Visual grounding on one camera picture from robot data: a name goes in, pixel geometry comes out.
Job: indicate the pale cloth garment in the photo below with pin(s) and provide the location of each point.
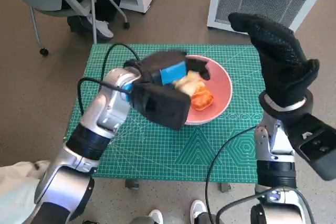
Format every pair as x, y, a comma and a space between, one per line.
15, 190

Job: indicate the round toy bread bun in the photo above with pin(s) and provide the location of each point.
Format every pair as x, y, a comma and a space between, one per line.
187, 85

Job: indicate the metal table foot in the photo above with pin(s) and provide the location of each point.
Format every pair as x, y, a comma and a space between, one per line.
225, 187
131, 183

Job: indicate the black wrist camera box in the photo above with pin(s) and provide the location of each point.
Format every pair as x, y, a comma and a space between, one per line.
162, 106
312, 145

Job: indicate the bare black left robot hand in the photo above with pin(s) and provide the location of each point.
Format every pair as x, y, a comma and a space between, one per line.
162, 64

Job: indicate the seated person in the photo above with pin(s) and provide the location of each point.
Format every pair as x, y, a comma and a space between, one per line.
105, 1

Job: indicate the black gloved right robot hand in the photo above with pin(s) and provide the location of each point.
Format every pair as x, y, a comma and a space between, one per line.
281, 64

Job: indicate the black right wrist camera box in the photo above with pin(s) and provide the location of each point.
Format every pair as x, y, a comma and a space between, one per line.
312, 145

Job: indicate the green cutting mat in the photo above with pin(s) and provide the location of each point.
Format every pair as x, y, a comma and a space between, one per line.
162, 153

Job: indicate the large white grille cabinet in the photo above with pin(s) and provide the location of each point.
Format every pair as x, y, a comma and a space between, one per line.
262, 1

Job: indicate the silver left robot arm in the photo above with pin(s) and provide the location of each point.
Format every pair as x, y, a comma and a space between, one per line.
105, 108

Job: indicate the white shoe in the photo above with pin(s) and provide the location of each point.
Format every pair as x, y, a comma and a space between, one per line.
156, 216
197, 208

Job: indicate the long braided toy bread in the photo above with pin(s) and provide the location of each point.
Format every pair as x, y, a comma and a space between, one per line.
203, 99

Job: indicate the pink bowl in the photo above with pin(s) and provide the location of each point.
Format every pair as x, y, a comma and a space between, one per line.
221, 93

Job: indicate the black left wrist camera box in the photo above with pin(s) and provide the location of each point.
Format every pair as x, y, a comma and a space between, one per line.
162, 106

